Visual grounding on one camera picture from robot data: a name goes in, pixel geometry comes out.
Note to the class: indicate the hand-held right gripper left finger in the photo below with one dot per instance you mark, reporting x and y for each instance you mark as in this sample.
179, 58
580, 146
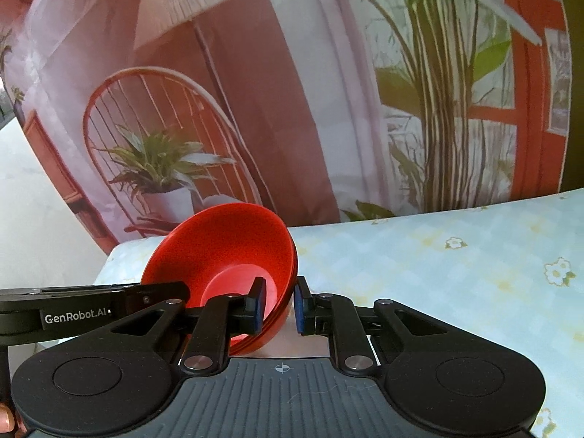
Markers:
261, 310

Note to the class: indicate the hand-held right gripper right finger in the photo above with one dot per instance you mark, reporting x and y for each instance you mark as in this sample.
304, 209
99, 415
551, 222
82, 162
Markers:
299, 310

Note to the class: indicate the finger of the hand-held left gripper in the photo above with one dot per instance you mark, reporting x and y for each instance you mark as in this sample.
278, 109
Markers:
164, 291

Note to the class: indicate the person's left hand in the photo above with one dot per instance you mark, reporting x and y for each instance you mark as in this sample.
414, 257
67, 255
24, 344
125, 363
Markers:
7, 422

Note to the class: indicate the floral tablecloth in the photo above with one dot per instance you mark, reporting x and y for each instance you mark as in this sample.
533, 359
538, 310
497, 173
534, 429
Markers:
433, 283

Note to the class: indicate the printed backdrop cloth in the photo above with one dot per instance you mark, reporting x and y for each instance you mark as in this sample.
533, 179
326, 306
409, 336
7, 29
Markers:
296, 100

